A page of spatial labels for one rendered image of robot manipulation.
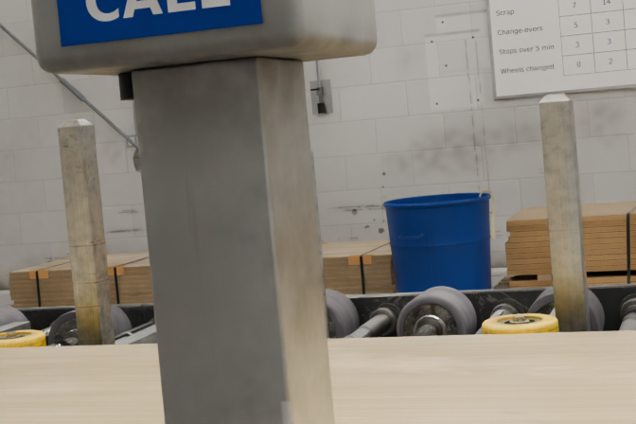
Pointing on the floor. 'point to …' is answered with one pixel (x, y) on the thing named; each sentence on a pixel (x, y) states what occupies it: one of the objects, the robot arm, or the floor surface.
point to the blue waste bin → (441, 240)
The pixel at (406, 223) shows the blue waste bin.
